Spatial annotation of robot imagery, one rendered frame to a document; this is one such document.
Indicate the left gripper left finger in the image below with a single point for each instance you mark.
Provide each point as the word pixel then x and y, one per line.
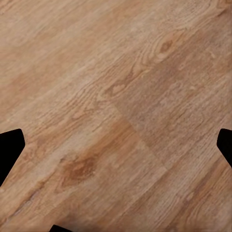
pixel 11 145

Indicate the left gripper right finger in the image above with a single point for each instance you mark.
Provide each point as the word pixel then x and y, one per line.
pixel 224 143

